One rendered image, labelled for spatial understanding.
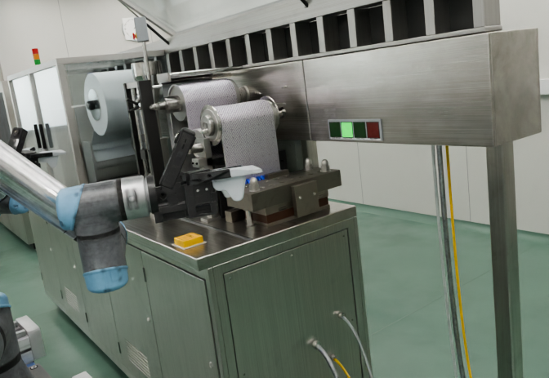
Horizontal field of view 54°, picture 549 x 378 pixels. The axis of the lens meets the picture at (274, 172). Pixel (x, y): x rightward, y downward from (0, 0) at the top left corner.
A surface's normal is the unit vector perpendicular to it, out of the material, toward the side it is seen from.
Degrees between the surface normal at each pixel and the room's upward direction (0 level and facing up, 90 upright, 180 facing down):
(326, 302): 90
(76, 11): 90
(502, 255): 90
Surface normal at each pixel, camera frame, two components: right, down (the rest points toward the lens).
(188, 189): 0.22, 0.01
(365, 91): -0.80, 0.21
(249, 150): 0.59, 0.07
